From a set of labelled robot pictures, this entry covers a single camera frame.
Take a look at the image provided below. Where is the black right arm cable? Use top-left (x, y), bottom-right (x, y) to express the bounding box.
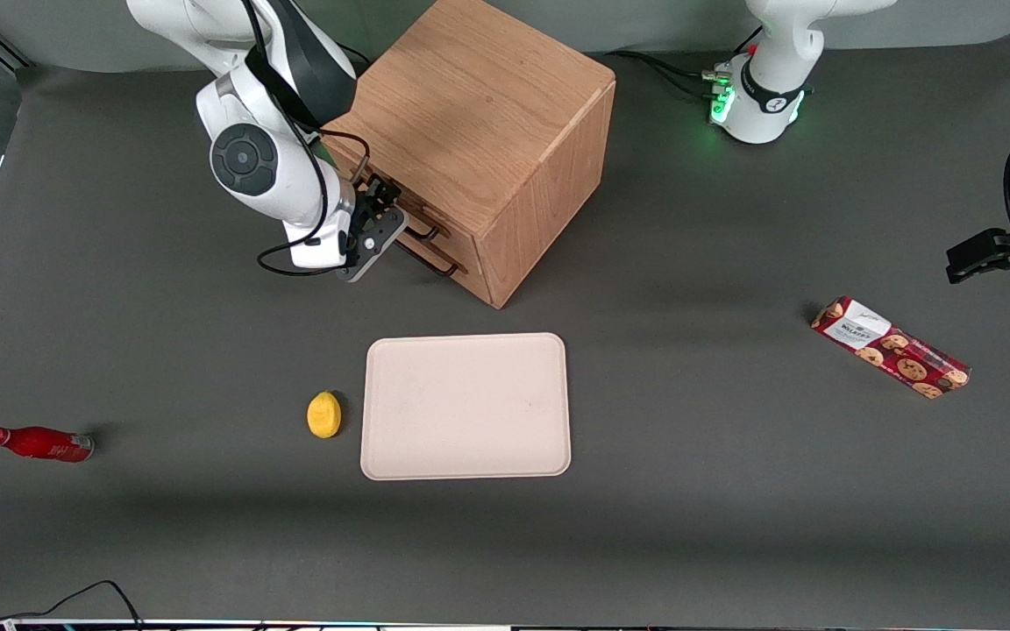
top-left (240, 0), bottom-right (373, 279)

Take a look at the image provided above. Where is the thin black table cable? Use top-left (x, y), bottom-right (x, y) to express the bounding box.
top-left (0, 579), bottom-right (146, 629)

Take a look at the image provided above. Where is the red cookie box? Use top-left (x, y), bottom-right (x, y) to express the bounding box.
top-left (810, 295), bottom-right (972, 401)

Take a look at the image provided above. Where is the yellow lemon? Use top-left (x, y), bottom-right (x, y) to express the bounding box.
top-left (306, 390), bottom-right (343, 439)

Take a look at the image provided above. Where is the red soda bottle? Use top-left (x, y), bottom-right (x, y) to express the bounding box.
top-left (0, 425), bottom-right (96, 464)

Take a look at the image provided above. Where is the beige rectangular tray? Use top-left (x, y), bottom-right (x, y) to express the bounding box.
top-left (360, 331), bottom-right (573, 482)

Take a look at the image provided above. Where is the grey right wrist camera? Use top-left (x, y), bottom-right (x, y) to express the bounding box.
top-left (336, 208), bottom-right (409, 283)

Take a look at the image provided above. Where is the dark grey table mat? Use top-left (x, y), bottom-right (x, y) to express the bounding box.
top-left (0, 33), bottom-right (1010, 625)

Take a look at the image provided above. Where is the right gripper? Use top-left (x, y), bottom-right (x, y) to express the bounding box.
top-left (288, 174), bottom-right (403, 271)

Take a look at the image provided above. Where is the oak wooden drawer cabinet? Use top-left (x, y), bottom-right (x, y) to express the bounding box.
top-left (323, 0), bottom-right (618, 310)

